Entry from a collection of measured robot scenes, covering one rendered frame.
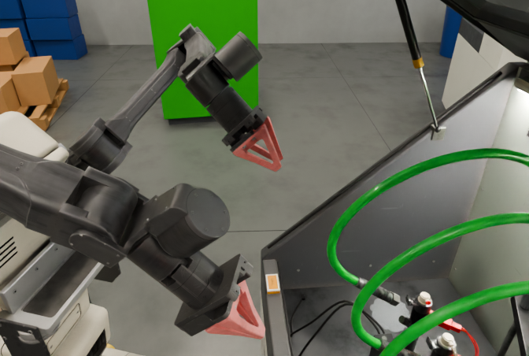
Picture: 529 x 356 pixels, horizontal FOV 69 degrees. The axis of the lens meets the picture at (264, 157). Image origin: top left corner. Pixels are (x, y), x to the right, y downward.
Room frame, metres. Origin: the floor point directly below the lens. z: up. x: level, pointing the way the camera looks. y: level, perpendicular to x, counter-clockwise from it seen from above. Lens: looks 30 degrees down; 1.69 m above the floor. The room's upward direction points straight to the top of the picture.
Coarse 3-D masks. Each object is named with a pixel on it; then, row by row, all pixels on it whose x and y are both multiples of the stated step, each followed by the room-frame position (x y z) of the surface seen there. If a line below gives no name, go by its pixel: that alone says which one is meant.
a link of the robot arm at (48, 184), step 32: (0, 160) 0.33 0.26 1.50; (32, 160) 0.34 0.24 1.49; (0, 192) 0.31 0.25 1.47; (32, 192) 0.31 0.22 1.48; (64, 192) 0.32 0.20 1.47; (96, 192) 0.34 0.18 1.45; (128, 192) 0.35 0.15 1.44; (32, 224) 0.30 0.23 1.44; (64, 224) 0.30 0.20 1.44; (96, 224) 0.30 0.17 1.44
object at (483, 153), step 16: (432, 160) 0.45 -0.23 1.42; (448, 160) 0.45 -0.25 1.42; (464, 160) 0.45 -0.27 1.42; (512, 160) 0.46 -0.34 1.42; (528, 160) 0.46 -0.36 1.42; (400, 176) 0.45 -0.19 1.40; (368, 192) 0.45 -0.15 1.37; (352, 208) 0.44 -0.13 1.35; (336, 224) 0.45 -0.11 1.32; (336, 240) 0.44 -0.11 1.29; (336, 256) 0.45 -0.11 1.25; (336, 272) 0.44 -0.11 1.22
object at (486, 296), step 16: (496, 288) 0.30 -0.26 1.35; (512, 288) 0.29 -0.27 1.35; (528, 288) 0.29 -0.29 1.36; (448, 304) 0.30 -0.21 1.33; (464, 304) 0.29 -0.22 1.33; (480, 304) 0.29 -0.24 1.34; (432, 320) 0.29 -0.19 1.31; (400, 336) 0.29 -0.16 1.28; (416, 336) 0.28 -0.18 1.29; (384, 352) 0.29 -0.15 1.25
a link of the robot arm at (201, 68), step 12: (204, 60) 0.63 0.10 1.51; (216, 60) 0.61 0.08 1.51; (192, 72) 0.62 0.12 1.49; (204, 72) 0.60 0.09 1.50; (216, 72) 0.61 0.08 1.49; (228, 72) 0.61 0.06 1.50; (192, 84) 0.59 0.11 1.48; (204, 84) 0.59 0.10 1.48; (216, 84) 0.59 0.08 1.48; (228, 84) 0.61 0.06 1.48; (204, 96) 0.58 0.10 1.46; (216, 96) 0.59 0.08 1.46
